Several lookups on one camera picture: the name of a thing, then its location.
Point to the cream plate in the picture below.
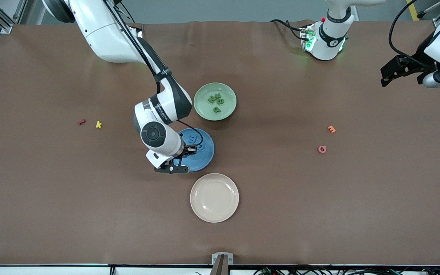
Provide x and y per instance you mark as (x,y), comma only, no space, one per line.
(214,198)

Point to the blue foam letter E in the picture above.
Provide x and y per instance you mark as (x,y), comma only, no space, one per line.
(193,138)

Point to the grey metal camera bracket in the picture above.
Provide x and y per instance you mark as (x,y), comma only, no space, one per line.
(222,263)

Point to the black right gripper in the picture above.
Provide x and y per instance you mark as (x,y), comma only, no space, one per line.
(188,149)

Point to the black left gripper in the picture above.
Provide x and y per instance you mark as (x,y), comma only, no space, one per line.
(418,65)

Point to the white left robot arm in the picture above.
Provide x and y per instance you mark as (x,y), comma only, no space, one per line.
(330,42)

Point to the blue foam letter G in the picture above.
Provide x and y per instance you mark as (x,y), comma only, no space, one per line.
(201,145)

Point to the orange foam letter m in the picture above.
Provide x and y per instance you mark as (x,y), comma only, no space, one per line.
(331,129)

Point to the green foam letter q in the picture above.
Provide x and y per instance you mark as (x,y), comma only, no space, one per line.
(216,110)

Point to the green foam letter N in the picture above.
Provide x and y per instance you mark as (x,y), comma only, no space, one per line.
(212,99)

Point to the pink foam letter G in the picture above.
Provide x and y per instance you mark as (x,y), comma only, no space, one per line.
(319,149)

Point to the blue plate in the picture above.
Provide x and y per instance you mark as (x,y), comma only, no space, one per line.
(203,156)

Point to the green plate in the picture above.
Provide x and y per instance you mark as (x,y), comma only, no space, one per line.
(215,88)

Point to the brown table mat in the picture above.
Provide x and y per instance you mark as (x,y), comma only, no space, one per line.
(128,229)

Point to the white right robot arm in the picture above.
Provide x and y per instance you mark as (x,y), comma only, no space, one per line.
(105,34)

